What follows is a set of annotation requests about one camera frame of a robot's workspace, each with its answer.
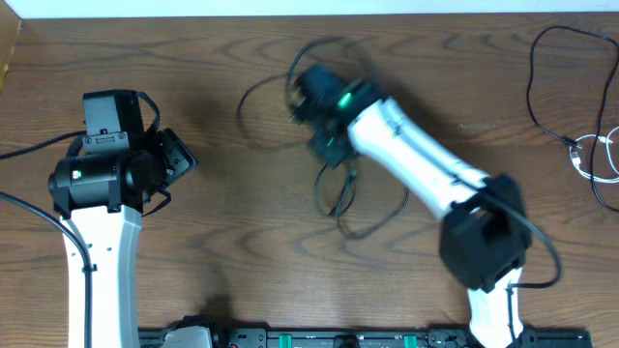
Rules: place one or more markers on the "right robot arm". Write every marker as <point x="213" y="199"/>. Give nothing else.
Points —
<point x="483" y="237"/>

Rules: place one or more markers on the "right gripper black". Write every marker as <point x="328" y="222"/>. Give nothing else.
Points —
<point x="331" y="160"/>

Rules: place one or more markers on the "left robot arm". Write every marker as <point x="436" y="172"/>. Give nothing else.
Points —
<point x="99" y="191"/>

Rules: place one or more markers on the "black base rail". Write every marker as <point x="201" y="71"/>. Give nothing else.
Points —
<point x="200" y="331"/>

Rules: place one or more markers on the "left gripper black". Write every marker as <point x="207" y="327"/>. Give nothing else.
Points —
<point x="182" y="159"/>

